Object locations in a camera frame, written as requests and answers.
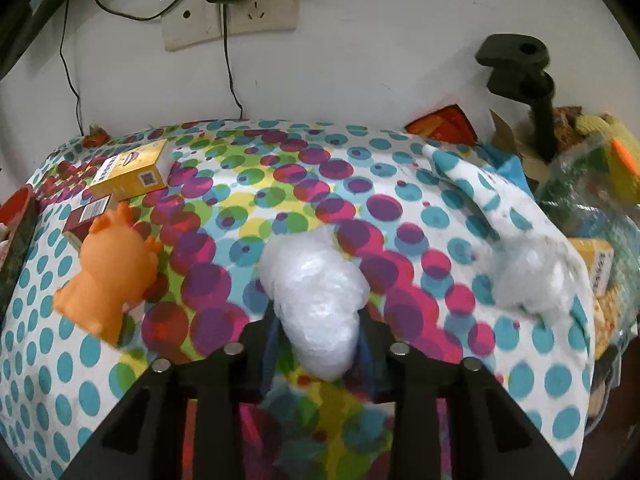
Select black adapter cable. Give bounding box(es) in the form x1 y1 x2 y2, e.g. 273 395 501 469
221 2 246 120

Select wall plate with round hole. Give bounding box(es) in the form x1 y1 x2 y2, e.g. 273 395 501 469
161 0 224 52

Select black hanging cable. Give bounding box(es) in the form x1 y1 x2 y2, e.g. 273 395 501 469
59 0 85 137

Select polka dot cloth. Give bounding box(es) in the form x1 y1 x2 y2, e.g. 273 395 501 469
0 119 596 480

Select black monitor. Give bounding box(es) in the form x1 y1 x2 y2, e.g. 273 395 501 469
0 0 108 76

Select orange rubber toy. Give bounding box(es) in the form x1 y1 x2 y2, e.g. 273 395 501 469
52 202 163 346

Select yellow plush duck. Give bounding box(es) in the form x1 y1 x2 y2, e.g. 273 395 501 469
575 112 640 201

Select red orange packet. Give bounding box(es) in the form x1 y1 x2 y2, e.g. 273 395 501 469
404 104 478 146

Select red round tray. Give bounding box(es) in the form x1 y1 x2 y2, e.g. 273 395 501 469
0 185 41 311

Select dark red small box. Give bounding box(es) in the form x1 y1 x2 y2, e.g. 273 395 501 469
62 195 113 248

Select yellow printed carton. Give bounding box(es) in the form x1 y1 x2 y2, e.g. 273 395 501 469
570 237 621 301

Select white wall power socket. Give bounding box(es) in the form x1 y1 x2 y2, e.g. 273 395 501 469
222 0 299 36

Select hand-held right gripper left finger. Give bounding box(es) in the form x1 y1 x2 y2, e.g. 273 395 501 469
62 305 281 480

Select black desk clamp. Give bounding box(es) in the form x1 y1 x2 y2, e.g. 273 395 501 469
475 34 558 161

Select clear plastic bag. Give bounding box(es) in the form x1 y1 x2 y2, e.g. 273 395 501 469
492 240 573 318
257 225 371 381

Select yellow cardboard box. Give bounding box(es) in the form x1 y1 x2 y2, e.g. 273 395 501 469
89 139 170 200

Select blue cloth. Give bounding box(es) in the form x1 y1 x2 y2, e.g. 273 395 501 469
480 145 533 191

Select brown cardboard box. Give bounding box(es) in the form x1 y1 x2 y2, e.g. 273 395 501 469
489 109 551 186

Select clear bag with green contents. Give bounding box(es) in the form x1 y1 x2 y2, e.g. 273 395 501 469
537 145 640 241

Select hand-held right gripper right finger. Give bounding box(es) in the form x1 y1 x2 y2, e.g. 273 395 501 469
356 305 573 480

